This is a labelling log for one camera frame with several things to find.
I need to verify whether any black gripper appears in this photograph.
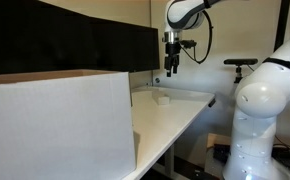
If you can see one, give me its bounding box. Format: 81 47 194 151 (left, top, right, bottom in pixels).
164 31 183 78

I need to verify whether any small white box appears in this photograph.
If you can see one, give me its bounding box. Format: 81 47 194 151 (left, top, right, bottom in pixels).
151 89 172 106

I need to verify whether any black electronics box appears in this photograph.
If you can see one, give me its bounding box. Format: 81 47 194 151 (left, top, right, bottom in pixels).
212 143 233 165

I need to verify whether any large white cardboard box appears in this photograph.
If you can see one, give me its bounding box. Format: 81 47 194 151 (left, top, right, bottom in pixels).
0 69 138 180

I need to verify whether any black computer monitor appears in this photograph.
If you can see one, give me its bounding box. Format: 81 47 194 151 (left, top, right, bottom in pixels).
0 0 93 76
89 16 161 74

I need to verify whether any black desk control panel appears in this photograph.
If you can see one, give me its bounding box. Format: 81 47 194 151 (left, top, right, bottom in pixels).
207 97 217 109

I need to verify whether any brown cardboard sheet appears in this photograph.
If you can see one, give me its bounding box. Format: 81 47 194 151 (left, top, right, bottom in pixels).
206 132 233 150

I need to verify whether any white desk leg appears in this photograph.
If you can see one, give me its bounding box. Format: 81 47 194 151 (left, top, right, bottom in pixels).
164 143 176 177

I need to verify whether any black vertical pole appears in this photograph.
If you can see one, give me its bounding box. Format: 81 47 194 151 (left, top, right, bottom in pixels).
273 0 290 53

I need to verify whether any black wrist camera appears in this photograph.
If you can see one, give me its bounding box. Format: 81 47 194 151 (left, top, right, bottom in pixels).
179 39 198 50

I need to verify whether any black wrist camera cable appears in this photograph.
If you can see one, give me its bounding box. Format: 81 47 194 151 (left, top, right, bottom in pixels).
179 9 215 65

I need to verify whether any black camera tripod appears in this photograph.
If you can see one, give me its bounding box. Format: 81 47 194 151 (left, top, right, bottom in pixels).
233 64 245 85

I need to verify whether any black stereo camera bar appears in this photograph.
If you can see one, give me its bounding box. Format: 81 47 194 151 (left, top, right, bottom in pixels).
223 58 259 66

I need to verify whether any black cable tangle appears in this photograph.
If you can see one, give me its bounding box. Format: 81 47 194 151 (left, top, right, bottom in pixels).
272 134 290 169

